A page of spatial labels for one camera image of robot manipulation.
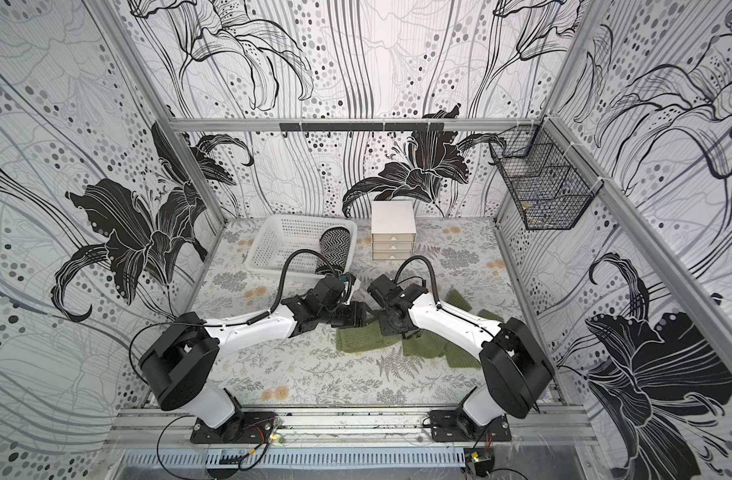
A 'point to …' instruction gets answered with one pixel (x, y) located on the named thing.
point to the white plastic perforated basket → (281, 234)
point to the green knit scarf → (368, 337)
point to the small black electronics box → (483, 459)
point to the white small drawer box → (393, 229)
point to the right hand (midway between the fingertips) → (395, 323)
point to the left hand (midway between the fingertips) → (371, 322)
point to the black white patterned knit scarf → (334, 245)
